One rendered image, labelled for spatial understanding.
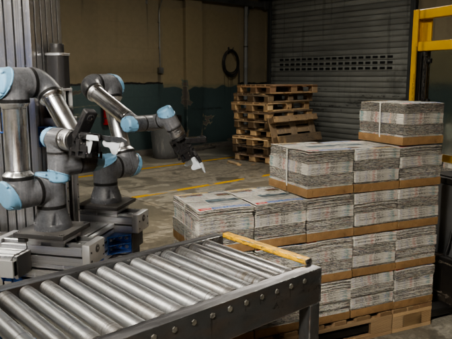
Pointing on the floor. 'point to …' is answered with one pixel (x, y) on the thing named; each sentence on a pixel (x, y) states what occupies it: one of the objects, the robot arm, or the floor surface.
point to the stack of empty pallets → (253, 146)
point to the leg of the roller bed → (309, 322)
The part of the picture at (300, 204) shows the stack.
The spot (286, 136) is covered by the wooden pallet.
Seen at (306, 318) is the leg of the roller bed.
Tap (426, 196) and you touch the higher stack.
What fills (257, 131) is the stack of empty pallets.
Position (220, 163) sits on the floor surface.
